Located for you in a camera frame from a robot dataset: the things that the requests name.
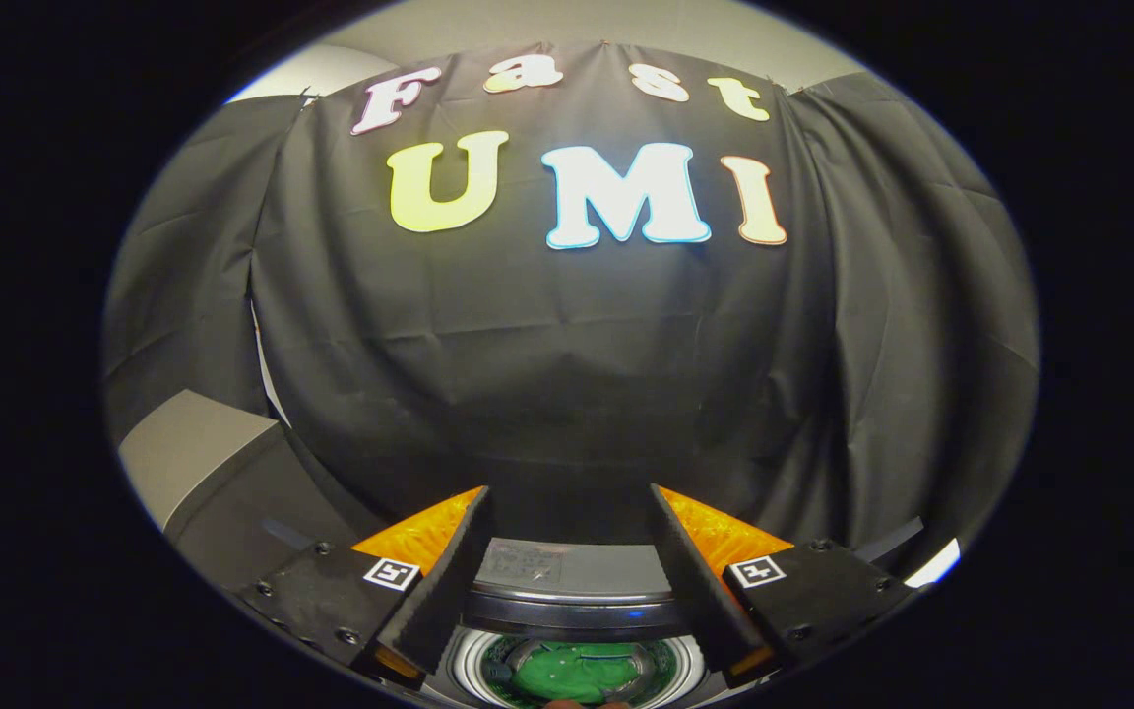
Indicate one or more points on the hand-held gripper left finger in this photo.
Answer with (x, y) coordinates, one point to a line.
(444, 591)

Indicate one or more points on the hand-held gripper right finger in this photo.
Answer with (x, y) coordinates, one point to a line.
(695, 591)

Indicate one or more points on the dark glass washing machine lid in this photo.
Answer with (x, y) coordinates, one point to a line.
(577, 618)

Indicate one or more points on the green garment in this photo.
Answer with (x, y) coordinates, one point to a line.
(567, 675)

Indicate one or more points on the beige and dark cabinet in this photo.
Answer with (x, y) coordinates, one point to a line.
(252, 502)

